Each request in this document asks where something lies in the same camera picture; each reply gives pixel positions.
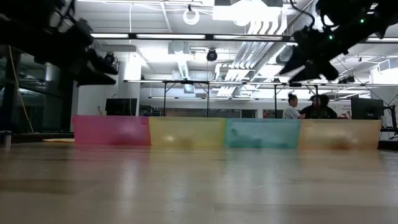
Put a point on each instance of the black equipment stand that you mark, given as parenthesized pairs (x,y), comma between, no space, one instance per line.
(394,118)

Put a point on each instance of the black ceiling dome camera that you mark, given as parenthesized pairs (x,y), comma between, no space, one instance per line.
(109,58)

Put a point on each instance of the yellow plastic bin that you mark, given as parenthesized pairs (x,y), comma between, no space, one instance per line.
(186,129)

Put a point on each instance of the black overhead beam with lights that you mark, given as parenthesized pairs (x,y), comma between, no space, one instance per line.
(210,37)

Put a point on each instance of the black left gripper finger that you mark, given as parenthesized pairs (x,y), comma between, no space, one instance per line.
(102,63)
(94,79)

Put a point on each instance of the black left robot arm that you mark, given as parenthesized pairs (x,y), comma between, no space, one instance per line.
(28,28)

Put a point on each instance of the black overhead camera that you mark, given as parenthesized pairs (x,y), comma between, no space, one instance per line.
(211,55)

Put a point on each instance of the black monitor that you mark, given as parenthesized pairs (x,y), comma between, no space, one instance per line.
(367,109)
(121,107)

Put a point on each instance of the pink plastic bin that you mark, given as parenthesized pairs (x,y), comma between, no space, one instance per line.
(109,129)

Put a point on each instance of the orange plastic bin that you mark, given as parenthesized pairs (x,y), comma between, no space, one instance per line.
(339,130)

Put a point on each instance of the yellow flat lid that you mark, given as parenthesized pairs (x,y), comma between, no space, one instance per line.
(59,140)

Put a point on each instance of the teal plastic bin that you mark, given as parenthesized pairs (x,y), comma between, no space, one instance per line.
(262,130)

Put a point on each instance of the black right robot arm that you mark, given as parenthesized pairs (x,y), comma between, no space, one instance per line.
(357,15)

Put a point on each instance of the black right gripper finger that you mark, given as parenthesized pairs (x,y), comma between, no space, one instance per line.
(293,63)
(314,73)

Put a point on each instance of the black metal frame table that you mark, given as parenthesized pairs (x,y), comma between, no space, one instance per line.
(186,82)
(275,102)

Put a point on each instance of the person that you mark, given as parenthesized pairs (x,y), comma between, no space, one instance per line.
(290,112)
(323,110)

